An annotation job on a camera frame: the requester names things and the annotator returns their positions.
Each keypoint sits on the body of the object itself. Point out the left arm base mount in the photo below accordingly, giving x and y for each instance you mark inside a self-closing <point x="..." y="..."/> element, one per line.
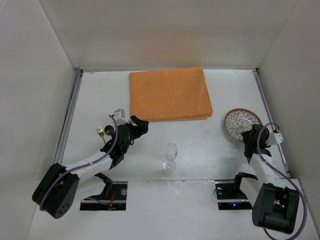
<point x="112" y="197"/>

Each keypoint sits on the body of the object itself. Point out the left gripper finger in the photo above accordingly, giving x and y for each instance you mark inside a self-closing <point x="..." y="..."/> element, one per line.
<point x="143" y="127"/>
<point x="134" y="120"/>

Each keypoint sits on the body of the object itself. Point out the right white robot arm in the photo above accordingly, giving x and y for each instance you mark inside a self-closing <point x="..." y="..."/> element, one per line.
<point x="274" y="201"/>

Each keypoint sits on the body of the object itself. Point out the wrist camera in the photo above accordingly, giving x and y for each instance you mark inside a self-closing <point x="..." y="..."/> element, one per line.
<point x="119" y="116"/>
<point x="274" y="138"/>

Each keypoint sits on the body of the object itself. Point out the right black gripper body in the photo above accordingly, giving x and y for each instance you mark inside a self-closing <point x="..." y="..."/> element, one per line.
<point x="250" y="144"/>

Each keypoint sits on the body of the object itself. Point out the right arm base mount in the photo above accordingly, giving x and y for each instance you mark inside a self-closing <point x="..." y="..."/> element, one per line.
<point x="228" y="194"/>

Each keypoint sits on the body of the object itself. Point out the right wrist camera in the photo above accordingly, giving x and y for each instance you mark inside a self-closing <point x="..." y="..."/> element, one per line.
<point x="274" y="138"/>

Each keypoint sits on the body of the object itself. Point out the floral patterned ceramic plate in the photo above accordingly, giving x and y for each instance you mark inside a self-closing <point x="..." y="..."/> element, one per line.
<point x="240" y="120"/>

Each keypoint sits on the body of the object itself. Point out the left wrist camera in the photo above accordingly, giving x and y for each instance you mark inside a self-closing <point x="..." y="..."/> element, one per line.
<point x="119" y="116"/>

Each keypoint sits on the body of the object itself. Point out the orange cloth placemat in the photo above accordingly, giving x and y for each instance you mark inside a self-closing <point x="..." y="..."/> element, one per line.
<point x="170" y="95"/>

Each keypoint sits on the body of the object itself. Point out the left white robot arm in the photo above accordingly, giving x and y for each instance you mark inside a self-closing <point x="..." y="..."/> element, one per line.
<point x="62" y="184"/>

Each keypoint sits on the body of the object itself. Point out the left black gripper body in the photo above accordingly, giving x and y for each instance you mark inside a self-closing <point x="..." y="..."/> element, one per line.
<point x="136" y="127"/>

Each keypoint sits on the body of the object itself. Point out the clear wine glass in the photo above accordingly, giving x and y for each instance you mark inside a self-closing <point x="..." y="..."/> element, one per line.
<point x="170" y="155"/>

